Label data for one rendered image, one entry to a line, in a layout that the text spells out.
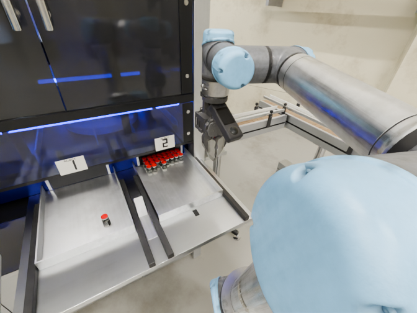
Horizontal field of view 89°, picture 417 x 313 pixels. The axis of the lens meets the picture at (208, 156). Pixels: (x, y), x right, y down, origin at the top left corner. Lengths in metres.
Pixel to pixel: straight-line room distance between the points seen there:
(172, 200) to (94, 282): 0.34
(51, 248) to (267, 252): 0.73
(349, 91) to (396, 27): 2.87
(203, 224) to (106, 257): 0.31
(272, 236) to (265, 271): 0.03
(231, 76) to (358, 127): 0.23
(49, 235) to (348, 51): 3.17
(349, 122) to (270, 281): 0.22
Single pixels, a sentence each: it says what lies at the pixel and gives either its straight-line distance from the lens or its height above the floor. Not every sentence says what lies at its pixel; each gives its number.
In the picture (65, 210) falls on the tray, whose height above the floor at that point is 0.88.
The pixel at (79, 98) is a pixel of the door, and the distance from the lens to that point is 0.78.
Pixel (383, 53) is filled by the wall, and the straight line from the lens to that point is 3.23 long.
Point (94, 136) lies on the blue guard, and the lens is 0.83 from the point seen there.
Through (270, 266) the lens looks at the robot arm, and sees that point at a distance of 0.18.
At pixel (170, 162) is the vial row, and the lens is 0.99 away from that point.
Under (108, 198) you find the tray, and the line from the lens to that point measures 0.90.
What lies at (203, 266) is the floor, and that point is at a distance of 1.68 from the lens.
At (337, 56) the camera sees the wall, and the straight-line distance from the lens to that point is 3.23.
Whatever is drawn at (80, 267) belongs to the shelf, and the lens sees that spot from 0.76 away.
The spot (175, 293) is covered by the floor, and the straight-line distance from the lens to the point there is 1.61.
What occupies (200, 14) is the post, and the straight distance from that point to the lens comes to 0.83.
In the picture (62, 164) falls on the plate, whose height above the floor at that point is 1.03.
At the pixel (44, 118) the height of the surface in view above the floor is 1.20.
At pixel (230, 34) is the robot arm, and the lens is 0.55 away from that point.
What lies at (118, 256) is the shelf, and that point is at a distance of 0.74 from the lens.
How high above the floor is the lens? 1.49
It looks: 35 degrees down
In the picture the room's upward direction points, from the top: 3 degrees clockwise
